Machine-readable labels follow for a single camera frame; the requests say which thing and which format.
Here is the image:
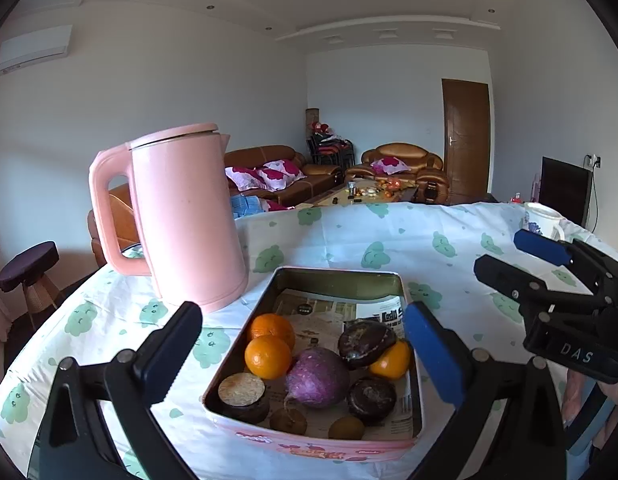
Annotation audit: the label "small brown round fruit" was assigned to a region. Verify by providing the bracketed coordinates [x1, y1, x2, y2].
[269, 406, 308, 436]
[328, 416, 366, 441]

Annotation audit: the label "wooden coffee table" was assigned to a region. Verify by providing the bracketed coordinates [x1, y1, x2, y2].
[306, 180, 420, 207]

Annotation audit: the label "purple passion fruit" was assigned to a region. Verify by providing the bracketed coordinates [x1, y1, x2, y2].
[337, 319, 397, 368]

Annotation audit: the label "brown leather chair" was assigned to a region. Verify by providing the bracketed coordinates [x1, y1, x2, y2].
[86, 182, 145, 261]

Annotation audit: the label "dark round stool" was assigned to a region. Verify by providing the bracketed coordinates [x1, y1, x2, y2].
[0, 241, 61, 321]

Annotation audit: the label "pink floral pillow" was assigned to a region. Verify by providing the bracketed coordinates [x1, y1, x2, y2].
[225, 166, 270, 192]
[256, 158, 306, 191]
[371, 157, 407, 175]

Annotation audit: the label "dark brown water chestnut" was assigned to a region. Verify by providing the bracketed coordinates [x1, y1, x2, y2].
[346, 377, 397, 425]

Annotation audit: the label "purple radish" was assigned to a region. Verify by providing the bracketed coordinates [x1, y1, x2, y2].
[283, 347, 351, 411]

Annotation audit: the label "pink tin box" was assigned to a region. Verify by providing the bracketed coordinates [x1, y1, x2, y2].
[201, 266, 425, 461]

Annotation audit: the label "black television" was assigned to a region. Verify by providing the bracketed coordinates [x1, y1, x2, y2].
[540, 156, 592, 228]

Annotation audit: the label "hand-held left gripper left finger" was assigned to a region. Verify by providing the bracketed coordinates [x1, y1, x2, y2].
[26, 301, 204, 480]

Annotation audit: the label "brown wooden door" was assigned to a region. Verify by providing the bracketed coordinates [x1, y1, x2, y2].
[441, 78, 490, 198]

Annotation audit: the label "assorted small snacks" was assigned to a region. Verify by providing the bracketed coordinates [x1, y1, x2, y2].
[346, 180, 405, 201]

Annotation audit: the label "orange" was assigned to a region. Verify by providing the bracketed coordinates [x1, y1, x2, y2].
[369, 339, 412, 380]
[246, 313, 296, 353]
[244, 335, 293, 381]

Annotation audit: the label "blue checked cloth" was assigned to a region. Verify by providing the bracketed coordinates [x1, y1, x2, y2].
[230, 195, 270, 220]

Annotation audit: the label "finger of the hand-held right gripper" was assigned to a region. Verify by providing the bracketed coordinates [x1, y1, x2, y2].
[473, 254, 604, 325]
[514, 229, 618, 307]

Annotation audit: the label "person's right hand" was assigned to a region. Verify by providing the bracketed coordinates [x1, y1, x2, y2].
[561, 367, 592, 428]

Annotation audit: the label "brown leather sofa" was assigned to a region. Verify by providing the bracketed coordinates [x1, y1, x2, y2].
[223, 145, 340, 208]

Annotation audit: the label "stacked dark chairs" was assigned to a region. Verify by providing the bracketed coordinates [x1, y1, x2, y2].
[308, 127, 356, 168]

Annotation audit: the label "white air conditioner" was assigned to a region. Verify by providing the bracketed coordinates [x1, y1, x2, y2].
[0, 25, 72, 73]

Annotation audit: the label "printed paper liner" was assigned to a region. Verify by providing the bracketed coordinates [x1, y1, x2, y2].
[224, 292, 415, 441]

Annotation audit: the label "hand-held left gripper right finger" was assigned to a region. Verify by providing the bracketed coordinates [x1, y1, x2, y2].
[403, 301, 584, 480]

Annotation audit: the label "white printed mug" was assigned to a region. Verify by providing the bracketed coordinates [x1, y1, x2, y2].
[523, 202, 566, 241]

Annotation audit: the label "pink electric kettle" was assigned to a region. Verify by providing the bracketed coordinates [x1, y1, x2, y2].
[88, 122, 249, 313]

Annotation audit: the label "brown leather armchair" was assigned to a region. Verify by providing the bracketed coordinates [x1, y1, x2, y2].
[345, 142, 450, 204]

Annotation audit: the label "white green-printed tablecloth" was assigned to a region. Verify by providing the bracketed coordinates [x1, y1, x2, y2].
[0, 201, 618, 480]

